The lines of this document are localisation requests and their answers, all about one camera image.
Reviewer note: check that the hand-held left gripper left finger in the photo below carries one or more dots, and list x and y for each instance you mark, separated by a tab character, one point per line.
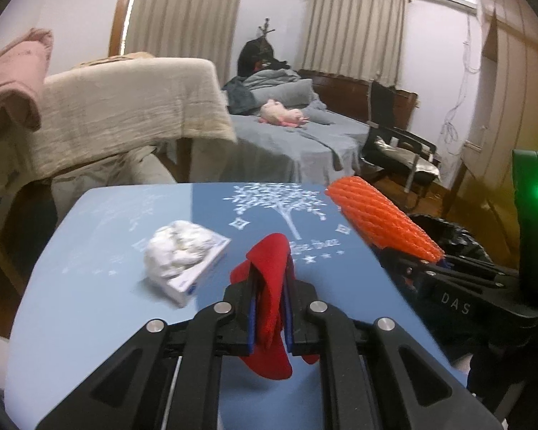
251	322

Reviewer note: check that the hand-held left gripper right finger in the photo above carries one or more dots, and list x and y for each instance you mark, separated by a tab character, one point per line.
289	322

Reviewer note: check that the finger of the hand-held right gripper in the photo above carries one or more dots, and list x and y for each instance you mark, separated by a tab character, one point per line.
408	271
479	268

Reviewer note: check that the black bagged trash bin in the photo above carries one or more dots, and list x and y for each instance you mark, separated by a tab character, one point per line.
461	237

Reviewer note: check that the red knit glove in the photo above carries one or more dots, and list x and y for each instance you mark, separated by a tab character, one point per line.
271	277

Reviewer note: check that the orange foam fruit net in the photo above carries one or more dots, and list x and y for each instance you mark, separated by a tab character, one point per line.
376	215

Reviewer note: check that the white paper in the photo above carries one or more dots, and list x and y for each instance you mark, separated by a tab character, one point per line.
175	246

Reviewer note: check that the white and blue carton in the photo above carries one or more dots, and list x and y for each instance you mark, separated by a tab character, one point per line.
192	285

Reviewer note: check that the silver cushion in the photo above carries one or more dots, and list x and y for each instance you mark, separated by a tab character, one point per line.
403	156

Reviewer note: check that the blue printed tablecloth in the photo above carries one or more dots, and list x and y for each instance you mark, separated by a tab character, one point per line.
116	322

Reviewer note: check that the grey bed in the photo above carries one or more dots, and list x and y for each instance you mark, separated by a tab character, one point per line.
287	152

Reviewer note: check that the black chair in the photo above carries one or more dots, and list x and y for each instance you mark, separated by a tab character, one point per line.
381	103

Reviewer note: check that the beige wardrobe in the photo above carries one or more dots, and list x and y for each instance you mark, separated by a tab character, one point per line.
520	98

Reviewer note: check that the wooden headboard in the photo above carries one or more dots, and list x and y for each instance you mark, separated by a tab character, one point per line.
340	86

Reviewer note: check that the beige cloth pile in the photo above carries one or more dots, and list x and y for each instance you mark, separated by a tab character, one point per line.
116	172

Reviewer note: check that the pink plush toy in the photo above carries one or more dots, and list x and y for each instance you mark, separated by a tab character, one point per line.
280	113

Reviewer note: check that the grey quilt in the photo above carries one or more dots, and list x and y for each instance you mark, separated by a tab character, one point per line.
278	89

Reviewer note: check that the dark grey garment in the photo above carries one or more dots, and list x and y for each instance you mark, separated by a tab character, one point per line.
240	96

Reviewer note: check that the narrow beige curtain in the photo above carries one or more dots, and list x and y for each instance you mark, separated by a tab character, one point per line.
354	40

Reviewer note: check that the beige blanket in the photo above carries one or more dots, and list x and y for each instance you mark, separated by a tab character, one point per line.
125	107

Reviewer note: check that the black bag on stand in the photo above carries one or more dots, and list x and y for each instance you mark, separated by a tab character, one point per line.
255	56

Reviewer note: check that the wooden coat rack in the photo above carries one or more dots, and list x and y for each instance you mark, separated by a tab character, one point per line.
266	31

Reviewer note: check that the wide beige curtain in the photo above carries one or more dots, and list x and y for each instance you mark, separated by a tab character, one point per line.
184	18

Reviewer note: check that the pink quilted jacket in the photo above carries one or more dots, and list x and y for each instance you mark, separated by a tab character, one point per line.
9	80

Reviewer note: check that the wooden window frame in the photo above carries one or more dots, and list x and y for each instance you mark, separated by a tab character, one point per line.
119	13

